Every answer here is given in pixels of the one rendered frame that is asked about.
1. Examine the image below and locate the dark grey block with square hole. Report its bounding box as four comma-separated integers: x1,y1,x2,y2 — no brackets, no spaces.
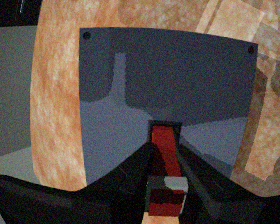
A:
77,27,258,185

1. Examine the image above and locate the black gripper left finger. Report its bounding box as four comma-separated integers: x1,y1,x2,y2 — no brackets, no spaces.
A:
0,141,153,224

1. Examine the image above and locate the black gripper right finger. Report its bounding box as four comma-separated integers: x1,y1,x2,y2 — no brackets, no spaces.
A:
175,144,280,224

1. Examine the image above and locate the dark red square peg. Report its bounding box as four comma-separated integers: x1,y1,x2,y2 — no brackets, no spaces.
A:
144,125,188,217

